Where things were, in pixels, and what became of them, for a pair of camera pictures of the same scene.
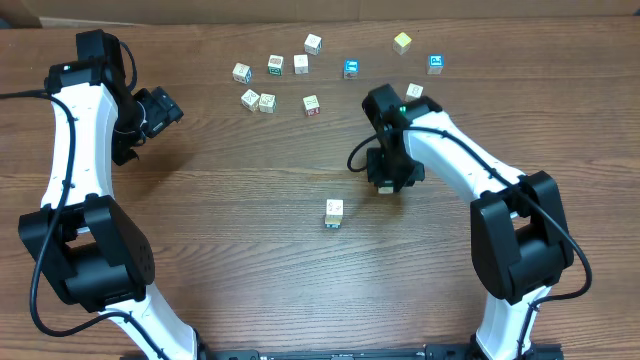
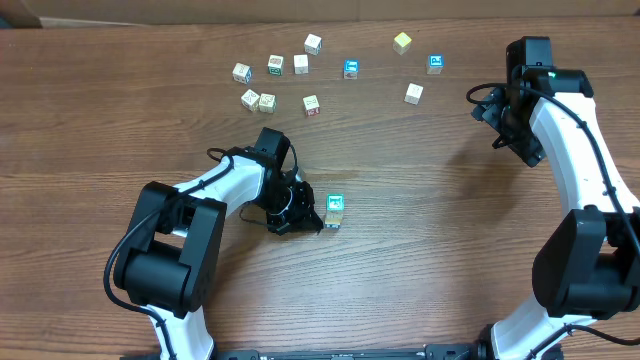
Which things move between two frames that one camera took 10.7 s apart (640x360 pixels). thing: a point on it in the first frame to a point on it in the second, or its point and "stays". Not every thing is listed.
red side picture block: (414, 92) stays
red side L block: (334, 207) to (334, 217)
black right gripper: (395, 176) to (503, 130)
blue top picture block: (351, 68) stays
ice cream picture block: (301, 64) stays
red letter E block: (311, 105) stays
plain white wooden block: (267, 103) stays
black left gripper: (163, 107) to (304, 214)
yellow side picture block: (250, 100) stays
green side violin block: (385, 189) to (335, 202)
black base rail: (431, 351) stays
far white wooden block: (313, 45) stays
